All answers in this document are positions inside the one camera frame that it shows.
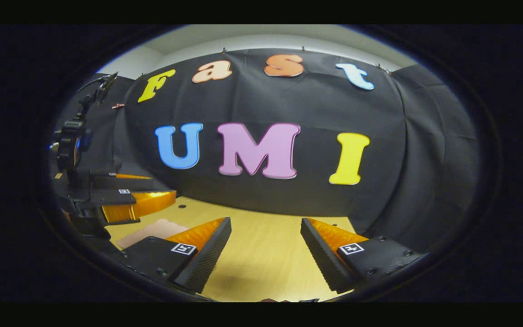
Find black backdrop cloth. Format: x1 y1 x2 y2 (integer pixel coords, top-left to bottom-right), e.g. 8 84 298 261
48 48 480 255

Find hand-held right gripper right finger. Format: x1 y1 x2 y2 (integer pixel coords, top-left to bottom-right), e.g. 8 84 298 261
300 217 428 295

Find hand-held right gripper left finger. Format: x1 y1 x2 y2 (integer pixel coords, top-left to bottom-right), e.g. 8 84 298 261
116 217 233 294

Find pink suitcase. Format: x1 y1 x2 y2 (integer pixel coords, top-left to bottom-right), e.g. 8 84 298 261
116 218 189 249

